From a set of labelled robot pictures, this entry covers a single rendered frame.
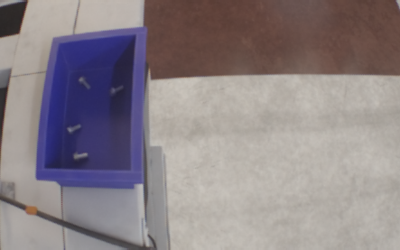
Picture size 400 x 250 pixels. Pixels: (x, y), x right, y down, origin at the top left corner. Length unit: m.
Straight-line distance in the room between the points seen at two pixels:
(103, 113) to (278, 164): 0.96
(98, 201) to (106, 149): 0.08
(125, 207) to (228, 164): 0.96
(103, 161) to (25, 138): 0.14
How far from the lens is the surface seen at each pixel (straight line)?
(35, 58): 0.88
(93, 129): 0.78
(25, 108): 0.83
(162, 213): 1.16
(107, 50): 0.79
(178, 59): 1.83
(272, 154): 1.68
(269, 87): 1.79
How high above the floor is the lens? 1.52
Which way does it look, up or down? 63 degrees down
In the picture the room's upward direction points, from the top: 1 degrees counter-clockwise
